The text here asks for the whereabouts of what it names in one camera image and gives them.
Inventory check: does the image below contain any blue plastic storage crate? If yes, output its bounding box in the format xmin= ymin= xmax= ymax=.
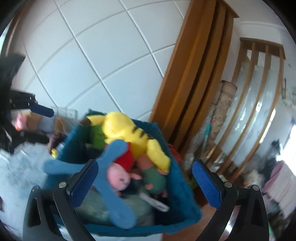
xmin=58 ymin=120 xmax=201 ymax=237

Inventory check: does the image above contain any rolled patterned carpet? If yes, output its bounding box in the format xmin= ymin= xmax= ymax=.
xmin=206 ymin=80 xmax=237 ymax=152

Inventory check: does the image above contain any brown dog plush striped shirt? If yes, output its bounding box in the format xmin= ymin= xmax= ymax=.
xmin=24 ymin=113 xmax=79 ymax=134

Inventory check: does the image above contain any green plush toy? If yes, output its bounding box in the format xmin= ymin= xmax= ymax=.
xmin=136 ymin=154 xmax=167 ymax=195

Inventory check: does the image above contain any wooden wall frame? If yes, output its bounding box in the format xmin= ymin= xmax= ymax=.
xmin=150 ymin=1 xmax=238 ymax=154

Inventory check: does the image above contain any yellow Pikachu plush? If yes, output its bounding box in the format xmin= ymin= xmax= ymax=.
xmin=80 ymin=111 xmax=171 ymax=175

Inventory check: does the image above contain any pink pig plush orange dress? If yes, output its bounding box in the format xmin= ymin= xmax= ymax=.
xmin=14 ymin=113 xmax=27 ymax=131

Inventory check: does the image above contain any white wall socket panel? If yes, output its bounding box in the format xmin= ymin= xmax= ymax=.
xmin=51 ymin=106 xmax=77 ymax=119

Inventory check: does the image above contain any wooden slatted glass screen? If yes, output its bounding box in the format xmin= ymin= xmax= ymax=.
xmin=206 ymin=37 xmax=286 ymax=181

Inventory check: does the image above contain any striped white bed sheet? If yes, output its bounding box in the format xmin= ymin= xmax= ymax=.
xmin=0 ymin=141 xmax=163 ymax=241

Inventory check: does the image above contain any small pink pig plush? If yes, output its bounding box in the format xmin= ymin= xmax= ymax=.
xmin=107 ymin=163 xmax=142 ymax=196

